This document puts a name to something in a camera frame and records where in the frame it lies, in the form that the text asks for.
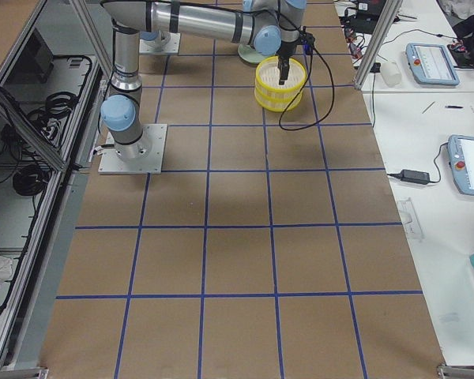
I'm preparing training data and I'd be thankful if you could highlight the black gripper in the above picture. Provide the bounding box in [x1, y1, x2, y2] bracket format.
[276, 40, 296, 85]

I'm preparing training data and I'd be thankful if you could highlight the yellow steamer layer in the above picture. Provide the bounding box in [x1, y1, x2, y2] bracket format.
[255, 56, 307, 92]
[254, 86, 303, 112]

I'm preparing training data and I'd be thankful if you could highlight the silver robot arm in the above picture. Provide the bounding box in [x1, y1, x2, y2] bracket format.
[100, 1, 307, 161]
[140, 30, 171, 48]

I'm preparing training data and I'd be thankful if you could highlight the light green plate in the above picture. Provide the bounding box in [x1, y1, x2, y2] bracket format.
[237, 44, 267, 65]

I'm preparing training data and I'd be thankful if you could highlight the white paper roll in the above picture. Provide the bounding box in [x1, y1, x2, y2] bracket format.
[381, 61, 402, 87]

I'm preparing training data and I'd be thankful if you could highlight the far blue teach pendant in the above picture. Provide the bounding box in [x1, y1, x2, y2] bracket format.
[405, 43, 460, 87]

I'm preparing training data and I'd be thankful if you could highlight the blue teach pendant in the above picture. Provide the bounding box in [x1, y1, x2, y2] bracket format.
[405, 43, 460, 87]
[447, 135, 474, 196]

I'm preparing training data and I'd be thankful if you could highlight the small black adapter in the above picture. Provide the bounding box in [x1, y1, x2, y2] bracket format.
[389, 169, 437, 185]

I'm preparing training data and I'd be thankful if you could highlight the near blue teach pendant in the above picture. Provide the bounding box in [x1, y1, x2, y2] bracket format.
[447, 135, 474, 196]

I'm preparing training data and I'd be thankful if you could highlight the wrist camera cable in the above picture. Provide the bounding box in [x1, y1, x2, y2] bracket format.
[278, 39, 336, 132]

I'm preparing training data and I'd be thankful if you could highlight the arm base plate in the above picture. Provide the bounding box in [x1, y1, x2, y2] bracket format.
[139, 31, 181, 55]
[98, 124, 167, 174]

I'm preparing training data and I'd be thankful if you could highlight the aluminium frame post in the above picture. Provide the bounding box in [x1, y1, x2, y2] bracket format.
[354, 0, 402, 90]

